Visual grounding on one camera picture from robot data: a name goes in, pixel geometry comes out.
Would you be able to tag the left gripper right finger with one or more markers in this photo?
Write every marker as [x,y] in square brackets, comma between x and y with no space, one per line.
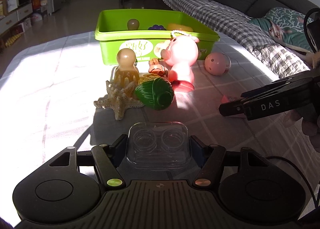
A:
[210,160]

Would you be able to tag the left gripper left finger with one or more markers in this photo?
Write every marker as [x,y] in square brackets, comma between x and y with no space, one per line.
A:
[107,158]

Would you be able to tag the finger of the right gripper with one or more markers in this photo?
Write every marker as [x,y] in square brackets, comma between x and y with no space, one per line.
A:
[293,81]
[304,99]

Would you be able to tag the clear contact lens case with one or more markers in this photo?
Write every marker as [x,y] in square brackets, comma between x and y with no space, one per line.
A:
[158,146]

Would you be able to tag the beige starfish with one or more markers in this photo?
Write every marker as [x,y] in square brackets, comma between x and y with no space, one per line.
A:
[119,100]

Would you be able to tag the pink card pack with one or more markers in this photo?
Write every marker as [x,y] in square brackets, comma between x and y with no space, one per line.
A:
[231,107]

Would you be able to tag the green corn husk toy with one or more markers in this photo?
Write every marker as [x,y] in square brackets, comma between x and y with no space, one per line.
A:
[156,94]

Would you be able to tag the pink clear capsule ball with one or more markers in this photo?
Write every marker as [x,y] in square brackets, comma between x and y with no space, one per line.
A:
[217,64]

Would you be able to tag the pink pig toy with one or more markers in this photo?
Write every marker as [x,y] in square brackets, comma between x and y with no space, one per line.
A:
[181,53]

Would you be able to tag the tan octopus toy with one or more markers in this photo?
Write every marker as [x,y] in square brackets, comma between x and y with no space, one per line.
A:
[133,25]

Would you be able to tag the orange toy pot lid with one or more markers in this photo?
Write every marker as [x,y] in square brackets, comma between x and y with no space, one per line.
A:
[179,27]

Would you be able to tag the purple grape toy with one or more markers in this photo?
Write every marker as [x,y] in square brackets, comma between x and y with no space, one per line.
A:
[157,27]

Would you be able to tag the yellow corn toy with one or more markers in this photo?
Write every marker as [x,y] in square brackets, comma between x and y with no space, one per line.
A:
[148,77]

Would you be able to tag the right human hand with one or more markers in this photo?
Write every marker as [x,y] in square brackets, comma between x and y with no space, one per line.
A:
[310,129]

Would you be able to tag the checkered sofa blanket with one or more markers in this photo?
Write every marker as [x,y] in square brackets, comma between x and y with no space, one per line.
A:
[235,25]

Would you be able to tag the teal patterned pillow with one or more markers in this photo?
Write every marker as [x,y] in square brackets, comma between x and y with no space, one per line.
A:
[291,29]

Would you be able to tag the grey checkered tablecloth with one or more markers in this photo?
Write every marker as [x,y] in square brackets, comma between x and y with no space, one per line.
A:
[47,96]

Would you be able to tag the brown octopus toy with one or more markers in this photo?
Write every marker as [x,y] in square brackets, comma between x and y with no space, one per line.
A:
[126,68]

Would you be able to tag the green plastic bin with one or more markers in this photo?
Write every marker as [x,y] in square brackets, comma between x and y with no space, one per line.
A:
[112,33]

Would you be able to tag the white drawer cabinet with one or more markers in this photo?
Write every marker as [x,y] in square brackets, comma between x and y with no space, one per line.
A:
[14,17]

